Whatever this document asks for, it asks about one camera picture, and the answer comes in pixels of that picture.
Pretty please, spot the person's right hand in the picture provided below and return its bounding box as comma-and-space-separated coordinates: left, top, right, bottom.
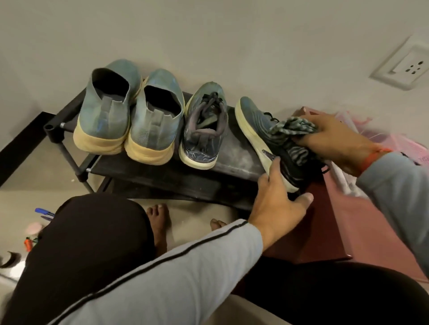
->
294, 113, 381, 177

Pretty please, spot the person's left hand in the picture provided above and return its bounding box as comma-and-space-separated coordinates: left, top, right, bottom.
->
248, 157, 314, 251

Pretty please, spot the grey striped sock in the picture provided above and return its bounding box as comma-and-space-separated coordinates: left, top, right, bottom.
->
268, 117, 320, 167

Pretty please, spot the blue lace-up sneaker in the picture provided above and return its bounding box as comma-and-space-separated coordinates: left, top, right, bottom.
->
235, 96, 331, 194
178, 81, 229, 170

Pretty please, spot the person's left forearm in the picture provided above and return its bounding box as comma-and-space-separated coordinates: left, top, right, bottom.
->
47, 219, 266, 325

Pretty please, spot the person's right forearm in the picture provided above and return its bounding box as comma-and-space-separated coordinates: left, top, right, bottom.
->
356, 151, 429, 279

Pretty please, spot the white plastic bag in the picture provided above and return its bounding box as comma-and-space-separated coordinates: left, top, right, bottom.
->
330, 160, 368, 199

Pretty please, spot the orange wrist thread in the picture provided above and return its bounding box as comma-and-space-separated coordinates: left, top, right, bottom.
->
360, 147, 393, 173

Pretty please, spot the maroon cabinet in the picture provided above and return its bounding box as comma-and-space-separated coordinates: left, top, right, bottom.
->
233, 106, 429, 284

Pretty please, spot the pink plastic basket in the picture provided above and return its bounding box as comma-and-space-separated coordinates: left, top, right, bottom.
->
332, 110, 429, 168

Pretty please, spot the person's right leg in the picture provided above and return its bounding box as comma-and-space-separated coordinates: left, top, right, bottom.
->
231, 256, 429, 325

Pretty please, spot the person's leg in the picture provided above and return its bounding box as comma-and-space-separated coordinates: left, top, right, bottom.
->
0, 194, 157, 325
231, 256, 429, 325

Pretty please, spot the black shoe rack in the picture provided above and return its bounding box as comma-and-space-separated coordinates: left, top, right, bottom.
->
44, 88, 279, 211

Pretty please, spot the person's left foot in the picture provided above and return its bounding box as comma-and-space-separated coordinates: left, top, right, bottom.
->
146, 204, 172, 258

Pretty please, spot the blue slip-on shoe tan sole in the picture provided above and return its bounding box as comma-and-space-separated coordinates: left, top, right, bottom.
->
73, 59, 143, 155
124, 69, 185, 166

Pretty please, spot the person's left leg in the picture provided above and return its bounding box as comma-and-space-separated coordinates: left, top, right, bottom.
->
0, 194, 157, 325

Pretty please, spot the blue pen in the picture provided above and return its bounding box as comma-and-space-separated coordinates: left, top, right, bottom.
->
35, 208, 56, 222

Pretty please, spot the pink round object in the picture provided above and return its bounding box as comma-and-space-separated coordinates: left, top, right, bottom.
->
25, 222, 44, 237

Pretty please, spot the black curved object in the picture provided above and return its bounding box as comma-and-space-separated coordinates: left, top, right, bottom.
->
0, 251, 22, 269

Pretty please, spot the white wall socket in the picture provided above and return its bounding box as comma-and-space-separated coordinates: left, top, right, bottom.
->
370, 33, 429, 91

